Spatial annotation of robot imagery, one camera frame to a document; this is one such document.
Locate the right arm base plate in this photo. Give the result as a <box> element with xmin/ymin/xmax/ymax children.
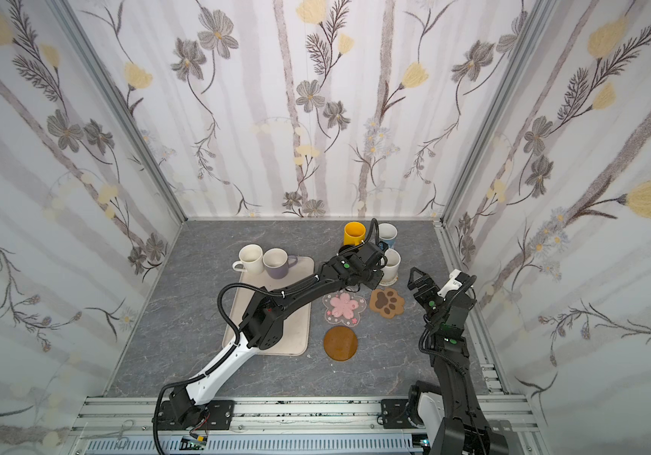
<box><xmin>378</xmin><ymin>398</ymin><xmax>423</xmax><ymax>430</ymax></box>

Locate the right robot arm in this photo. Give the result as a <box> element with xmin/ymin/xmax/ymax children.
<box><xmin>408</xmin><ymin>267</ymin><xmax>509</xmax><ymax>454</ymax></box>

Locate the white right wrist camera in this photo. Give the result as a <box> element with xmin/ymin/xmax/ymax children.
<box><xmin>438</xmin><ymin>269</ymin><xmax>476</xmax><ymax>299</ymax></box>

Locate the plain white mug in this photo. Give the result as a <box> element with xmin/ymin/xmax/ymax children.
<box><xmin>232</xmin><ymin>244</ymin><xmax>264</xmax><ymax>275</ymax></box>

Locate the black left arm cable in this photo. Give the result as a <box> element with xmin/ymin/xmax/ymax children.
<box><xmin>151</xmin><ymin>217</ymin><xmax>383</xmax><ymax>455</ymax></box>

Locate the beige plastic tray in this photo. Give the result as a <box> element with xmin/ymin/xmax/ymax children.
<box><xmin>225</xmin><ymin>256</ymin><xmax>315</xmax><ymax>356</ymax></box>

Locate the yellow mug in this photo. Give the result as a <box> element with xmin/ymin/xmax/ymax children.
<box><xmin>342</xmin><ymin>222</ymin><xmax>367</xmax><ymax>246</ymax></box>

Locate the white speckled mug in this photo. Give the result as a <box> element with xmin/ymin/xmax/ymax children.
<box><xmin>382</xmin><ymin>248</ymin><xmax>401</xmax><ymax>280</ymax></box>

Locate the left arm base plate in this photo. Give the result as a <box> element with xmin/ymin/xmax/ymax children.
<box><xmin>152</xmin><ymin>400</ymin><xmax>235</xmax><ymax>431</ymax></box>

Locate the blue floral mug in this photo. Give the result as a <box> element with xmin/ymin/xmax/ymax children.
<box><xmin>378</xmin><ymin>223</ymin><xmax>398</xmax><ymax>248</ymax></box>

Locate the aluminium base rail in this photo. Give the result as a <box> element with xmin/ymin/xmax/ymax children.
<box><xmin>74</xmin><ymin>363</ymin><xmax>531</xmax><ymax>455</ymax></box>

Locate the white grey mug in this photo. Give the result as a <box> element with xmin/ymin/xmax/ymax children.
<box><xmin>263</xmin><ymin>248</ymin><xmax>299</xmax><ymax>280</ymax></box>

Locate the cream woven round coaster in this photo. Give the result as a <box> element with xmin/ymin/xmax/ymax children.
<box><xmin>380</xmin><ymin>276</ymin><xmax>398</xmax><ymax>286</ymax></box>

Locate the light brown cork coaster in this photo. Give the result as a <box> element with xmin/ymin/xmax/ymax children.
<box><xmin>323</xmin><ymin>326</ymin><xmax>359</xmax><ymax>361</ymax></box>

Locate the pink flower shaped coaster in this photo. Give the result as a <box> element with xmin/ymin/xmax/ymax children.
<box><xmin>322</xmin><ymin>291</ymin><xmax>368</xmax><ymax>327</ymax></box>

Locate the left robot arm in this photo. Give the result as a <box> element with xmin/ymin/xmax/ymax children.
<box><xmin>152</xmin><ymin>241</ymin><xmax>389</xmax><ymax>430</ymax></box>

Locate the brown paw shaped coaster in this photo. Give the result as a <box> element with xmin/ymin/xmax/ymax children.
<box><xmin>369</xmin><ymin>288</ymin><xmax>405</xmax><ymax>320</ymax></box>

